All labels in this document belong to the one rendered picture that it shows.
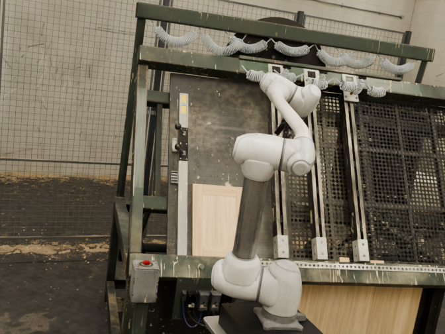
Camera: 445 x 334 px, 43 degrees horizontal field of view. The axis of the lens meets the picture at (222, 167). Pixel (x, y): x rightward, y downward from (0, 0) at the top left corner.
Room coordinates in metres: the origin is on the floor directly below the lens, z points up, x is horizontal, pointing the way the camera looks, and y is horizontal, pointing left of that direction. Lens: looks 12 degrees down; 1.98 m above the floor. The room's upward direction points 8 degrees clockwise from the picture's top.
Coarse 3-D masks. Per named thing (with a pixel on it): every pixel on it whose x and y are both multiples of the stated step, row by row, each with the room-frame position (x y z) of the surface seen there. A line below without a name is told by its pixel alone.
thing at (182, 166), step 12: (180, 96) 3.27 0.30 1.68; (180, 108) 3.23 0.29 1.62; (180, 120) 3.19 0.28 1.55; (180, 168) 3.03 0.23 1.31; (180, 180) 3.00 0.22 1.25; (180, 192) 2.96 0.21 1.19; (180, 204) 2.93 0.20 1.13; (180, 216) 2.89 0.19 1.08; (180, 228) 2.86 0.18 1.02; (180, 240) 2.83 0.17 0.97; (180, 252) 2.79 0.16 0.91
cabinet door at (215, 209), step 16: (192, 192) 3.02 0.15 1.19; (208, 192) 3.03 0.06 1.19; (224, 192) 3.06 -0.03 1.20; (240, 192) 3.09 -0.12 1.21; (192, 208) 2.97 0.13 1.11; (208, 208) 2.99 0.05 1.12; (224, 208) 3.02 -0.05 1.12; (192, 224) 2.92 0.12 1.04; (208, 224) 2.94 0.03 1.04; (224, 224) 2.97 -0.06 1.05; (192, 240) 2.87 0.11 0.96; (208, 240) 2.89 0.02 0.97; (224, 240) 2.92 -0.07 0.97; (224, 256) 2.87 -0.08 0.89
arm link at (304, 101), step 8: (296, 88) 2.69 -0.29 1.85; (304, 88) 2.67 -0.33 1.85; (312, 88) 2.66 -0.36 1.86; (296, 96) 2.67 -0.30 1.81; (304, 96) 2.66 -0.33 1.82; (312, 96) 2.64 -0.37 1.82; (320, 96) 2.67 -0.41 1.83; (296, 104) 2.68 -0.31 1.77; (304, 104) 2.67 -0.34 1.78; (312, 104) 2.66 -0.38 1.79; (296, 112) 2.72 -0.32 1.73; (304, 112) 2.70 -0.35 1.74
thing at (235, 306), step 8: (224, 304) 2.39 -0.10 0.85; (232, 304) 2.40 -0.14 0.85; (240, 304) 2.41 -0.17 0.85; (248, 304) 2.43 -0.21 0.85; (256, 304) 2.44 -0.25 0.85; (224, 312) 2.35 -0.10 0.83; (232, 312) 2.32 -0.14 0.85; (240, 312) 2.34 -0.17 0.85; (248, 312) 2.35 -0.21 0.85; (224, 320) 2.34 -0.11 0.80; (232, 320) 2.27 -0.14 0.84; (240, 320) 2.26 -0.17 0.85; (248, 320) 2.27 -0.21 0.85; (256, 320) 2.28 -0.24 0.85; (224, 328) 2.33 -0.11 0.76; (232, 328) 2.26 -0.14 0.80; (240, 328) 2.20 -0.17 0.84; (248, 328) 2.20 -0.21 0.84; (256, 328) 2.21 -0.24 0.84; (304, 328) 2.28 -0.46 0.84; (312, 328) 2.29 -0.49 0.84
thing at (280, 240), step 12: (288, 72) 3.34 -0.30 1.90; (276, 108) 3.40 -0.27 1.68; (276, 120) 3.37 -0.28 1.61; (276, 180) 3.14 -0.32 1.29; (276, 192) 3.10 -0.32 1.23; (276, 204) 3.06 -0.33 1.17; (276, 216) 3.03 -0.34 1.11; (276, 228) 3.00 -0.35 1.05; (276, 240) 2.97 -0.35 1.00; (276, 252) 2.94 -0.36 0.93; (288, 252) 2.93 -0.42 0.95
